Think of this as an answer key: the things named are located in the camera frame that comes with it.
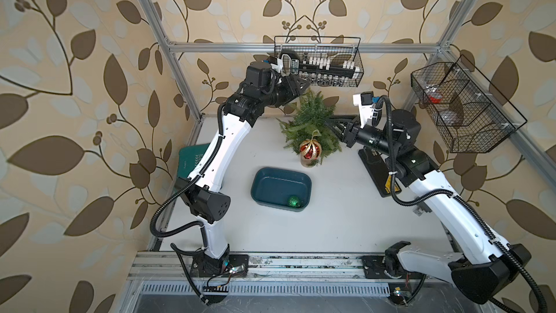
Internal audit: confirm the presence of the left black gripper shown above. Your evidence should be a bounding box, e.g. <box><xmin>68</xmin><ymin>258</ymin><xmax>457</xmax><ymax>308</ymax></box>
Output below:
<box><xmin>255</xmin><ymin>73</ymin><xmax>307</xmax><ymax>109</ymax></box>

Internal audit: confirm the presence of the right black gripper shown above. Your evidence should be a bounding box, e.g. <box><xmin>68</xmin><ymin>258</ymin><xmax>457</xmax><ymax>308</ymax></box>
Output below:
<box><xmin>327</xmin><ymin>114</ymin><xmax>399</xmax><ymax>159</ymax></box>

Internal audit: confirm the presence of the red gold striped ornament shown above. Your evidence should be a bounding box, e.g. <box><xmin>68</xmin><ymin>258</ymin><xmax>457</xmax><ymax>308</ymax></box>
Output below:
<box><xmin>299</xmin><ymin>139</ymin><xmax>322</xmax><ymax>161</ymax></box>

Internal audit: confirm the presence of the green glitter ball ornament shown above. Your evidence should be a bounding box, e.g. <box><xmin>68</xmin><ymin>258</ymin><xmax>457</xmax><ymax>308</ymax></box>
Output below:
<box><xmin>288</xmin><ymin>196</ymin><xmax>302</xmax><ymax>208</ymax></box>

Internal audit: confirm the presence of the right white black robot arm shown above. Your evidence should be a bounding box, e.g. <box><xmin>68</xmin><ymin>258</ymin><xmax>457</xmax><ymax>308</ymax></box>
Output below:
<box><xmin>325</xmin><ymin>92</ymin><xmax>548</xmax><ymax>312</ymax></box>

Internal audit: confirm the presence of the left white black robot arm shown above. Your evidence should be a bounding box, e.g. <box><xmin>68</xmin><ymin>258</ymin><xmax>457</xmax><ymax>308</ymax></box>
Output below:
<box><xmin>150</xmin><ymin>62</ymin><xmax>311</xmax><ymax>304</ymax></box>

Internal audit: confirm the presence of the small green christmas tree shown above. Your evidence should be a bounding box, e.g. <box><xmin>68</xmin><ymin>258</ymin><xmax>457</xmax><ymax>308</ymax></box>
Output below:
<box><xmin>279</xmin><ymin>91</ymin><xmax>341</xmax><ymax>168</ymax></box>

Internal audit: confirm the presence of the socket set black holder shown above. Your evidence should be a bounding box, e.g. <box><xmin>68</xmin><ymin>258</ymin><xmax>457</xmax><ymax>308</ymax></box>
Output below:
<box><xmin>277</xmin><ymin>49</ymin><xmax>364</xmax><ymax>80</ymax></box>

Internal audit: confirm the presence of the black flat device on table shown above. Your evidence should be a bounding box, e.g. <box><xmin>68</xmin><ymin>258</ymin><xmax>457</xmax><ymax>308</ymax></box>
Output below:
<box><xmin>358</xmin><ymin>148</ymin><xmax>391</xmax><ymax>198</ymax></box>

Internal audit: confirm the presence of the red item in basket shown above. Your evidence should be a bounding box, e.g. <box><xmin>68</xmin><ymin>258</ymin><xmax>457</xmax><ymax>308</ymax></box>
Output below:
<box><xmin>425</xmin><ymin>86</ymin><xmax>444</xmax><ymax>104</ymax></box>

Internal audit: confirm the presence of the teal plastic tray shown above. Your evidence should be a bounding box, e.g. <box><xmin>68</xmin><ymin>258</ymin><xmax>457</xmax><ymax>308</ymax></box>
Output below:
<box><xmin>250</xmin><ymin>167</ymin><xmax>312</xmax><ymax>212</ymax></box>

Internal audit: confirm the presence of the green plastic tool case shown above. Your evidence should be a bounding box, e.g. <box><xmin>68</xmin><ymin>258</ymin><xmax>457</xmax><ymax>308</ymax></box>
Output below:
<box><xmin>178</xmin><ymin>143</ymin><xmax>209</xmax><ymax>179</ymax></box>

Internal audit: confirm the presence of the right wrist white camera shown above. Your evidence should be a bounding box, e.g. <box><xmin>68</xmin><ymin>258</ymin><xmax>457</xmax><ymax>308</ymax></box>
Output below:
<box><xmin>353</xmin><ymin>91</ymin><xmax>382</xmax><ymax>128</ymax></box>

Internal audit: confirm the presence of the wrist white camera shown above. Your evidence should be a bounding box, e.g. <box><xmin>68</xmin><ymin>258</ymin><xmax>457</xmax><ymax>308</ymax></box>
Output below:
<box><xmin>266</xmin><ymin>57</ymin><xmax>290</xmax><ymax>75</ymax></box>
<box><xmin>353</xmin><ymin>91</ymin><xmax>382</xmax><ymax>128</ymax></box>

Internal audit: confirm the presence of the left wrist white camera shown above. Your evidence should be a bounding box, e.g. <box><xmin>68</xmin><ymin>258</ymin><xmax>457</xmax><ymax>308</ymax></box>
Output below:
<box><xmin>266</xmin><ymin>57</ymin><xmax>290</xmax><ymax>75</ymax></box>

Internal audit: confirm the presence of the black wire basket back wall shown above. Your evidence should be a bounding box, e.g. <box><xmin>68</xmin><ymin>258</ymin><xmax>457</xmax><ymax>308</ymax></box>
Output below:
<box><xmin>274</xmin><ymin>36</ymin><xmax>364</xmax><ymax>88</ymax></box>

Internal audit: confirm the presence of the black wire basket wall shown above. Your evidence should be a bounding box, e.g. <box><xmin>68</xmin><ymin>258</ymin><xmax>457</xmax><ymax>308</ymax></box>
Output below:
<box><xmin>411</xmin><ymin>55</ymin><xmax>527</xmax><ymax>154</ymax></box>
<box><xmin>274</xmin><ymin>36</ymin><xmax>364</xmax><ymax>88</ymax></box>

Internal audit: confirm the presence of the black wire basket right wall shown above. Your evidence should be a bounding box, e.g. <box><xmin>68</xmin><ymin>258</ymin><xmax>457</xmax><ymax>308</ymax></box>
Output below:
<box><xmin>411</xmin><ymin>55</ymin><xmax>527</xmax><ymax>154</ymax></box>

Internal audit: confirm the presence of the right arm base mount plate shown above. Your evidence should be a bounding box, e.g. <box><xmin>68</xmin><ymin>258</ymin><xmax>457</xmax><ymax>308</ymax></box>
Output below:
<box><xmin>361</xmin><ymin>255</ymin><xmax>423</xmax><ymax>280</ymax></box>

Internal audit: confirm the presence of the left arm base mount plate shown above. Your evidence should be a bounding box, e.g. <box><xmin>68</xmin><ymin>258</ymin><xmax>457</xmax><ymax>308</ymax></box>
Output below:
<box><xmin>191</xmin><ymin>253</ymin><xmax>249</xmax><ymax>278</ymax></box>

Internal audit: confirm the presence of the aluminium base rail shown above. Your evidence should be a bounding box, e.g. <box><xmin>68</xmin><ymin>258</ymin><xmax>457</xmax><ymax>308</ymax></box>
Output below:
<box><xmin>114</xmin><ymin>252</ymin><xmax>496</xmax><ymax>312</ymax></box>

